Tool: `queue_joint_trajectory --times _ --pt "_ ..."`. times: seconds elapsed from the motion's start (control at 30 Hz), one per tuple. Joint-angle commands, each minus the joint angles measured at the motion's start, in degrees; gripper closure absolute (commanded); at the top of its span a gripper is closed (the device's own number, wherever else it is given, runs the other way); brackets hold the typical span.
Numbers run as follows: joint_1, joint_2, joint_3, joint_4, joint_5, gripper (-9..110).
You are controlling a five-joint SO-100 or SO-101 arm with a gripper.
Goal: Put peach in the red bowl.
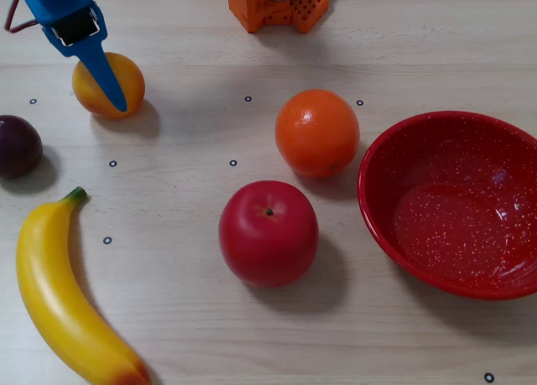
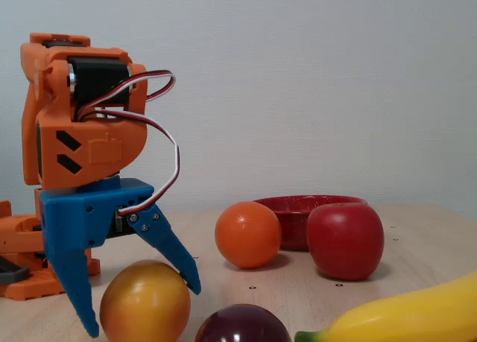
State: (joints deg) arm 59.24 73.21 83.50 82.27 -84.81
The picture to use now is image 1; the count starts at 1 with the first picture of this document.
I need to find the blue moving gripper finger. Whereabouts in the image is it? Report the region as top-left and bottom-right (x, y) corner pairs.
(43, 5), (128, 112)

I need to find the blue gripper body with servo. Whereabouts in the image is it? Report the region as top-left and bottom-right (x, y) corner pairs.
(23, 0), (100, 46)

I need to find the yellow orange peach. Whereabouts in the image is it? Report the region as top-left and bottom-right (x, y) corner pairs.
(71, 51), (146, 120)

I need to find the orange robot base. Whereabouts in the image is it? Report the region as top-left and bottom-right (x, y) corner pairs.
(262, 0), (331, 34)

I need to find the red speckled bowl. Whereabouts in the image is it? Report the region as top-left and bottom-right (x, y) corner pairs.
(357, 110), (537, 301)

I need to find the dark purple plum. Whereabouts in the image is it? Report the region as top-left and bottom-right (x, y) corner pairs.
(0, 114), (44, 180)

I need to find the yellow banana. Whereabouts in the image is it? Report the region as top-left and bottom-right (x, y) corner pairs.
(16, 186), (153, 385)

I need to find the orange fruit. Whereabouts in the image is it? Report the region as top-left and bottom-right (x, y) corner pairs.
(274, 88), (361, 179)

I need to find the red apple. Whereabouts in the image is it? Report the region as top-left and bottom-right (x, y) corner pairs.
(218, 179), (320, 289)

